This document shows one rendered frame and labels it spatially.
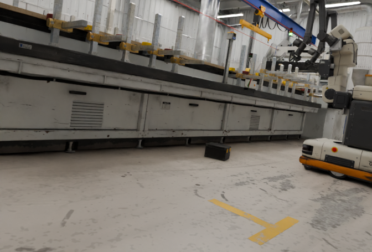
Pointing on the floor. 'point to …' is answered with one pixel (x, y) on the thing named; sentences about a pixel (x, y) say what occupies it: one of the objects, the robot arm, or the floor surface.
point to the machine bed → (122, 105)
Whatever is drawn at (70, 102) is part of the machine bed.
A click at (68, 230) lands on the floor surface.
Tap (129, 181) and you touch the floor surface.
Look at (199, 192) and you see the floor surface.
